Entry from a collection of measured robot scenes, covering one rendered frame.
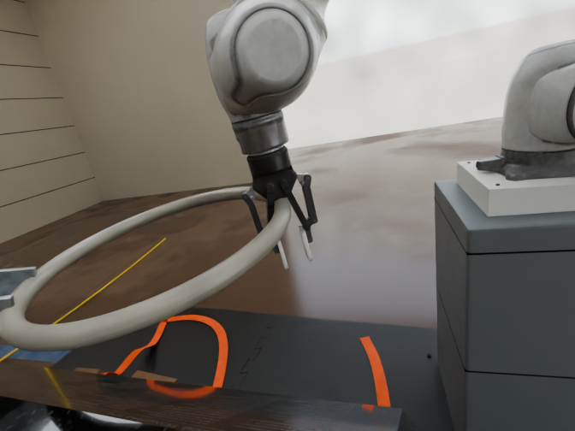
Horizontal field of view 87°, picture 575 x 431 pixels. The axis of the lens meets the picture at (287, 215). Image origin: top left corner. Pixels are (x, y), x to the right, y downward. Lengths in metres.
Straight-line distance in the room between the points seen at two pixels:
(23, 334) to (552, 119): 0.95
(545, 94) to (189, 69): 5.09
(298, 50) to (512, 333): 0.80
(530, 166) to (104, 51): 6.19
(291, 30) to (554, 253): 0.69
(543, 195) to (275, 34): 0.68
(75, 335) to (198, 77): 5.18
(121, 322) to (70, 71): 6.70
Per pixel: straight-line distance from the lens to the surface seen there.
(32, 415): 0.53
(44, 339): 0.46
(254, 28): 0.32
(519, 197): 0.83
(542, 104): 0.86
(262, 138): 0.51
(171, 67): 5.71
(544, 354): 0.99
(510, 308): 0.88
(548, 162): 0.90
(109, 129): 6.63
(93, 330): 0.42
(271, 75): 0.32
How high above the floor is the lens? 1.11
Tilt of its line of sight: 19 degrees down
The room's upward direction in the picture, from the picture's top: 11 degrees counter-clockwise
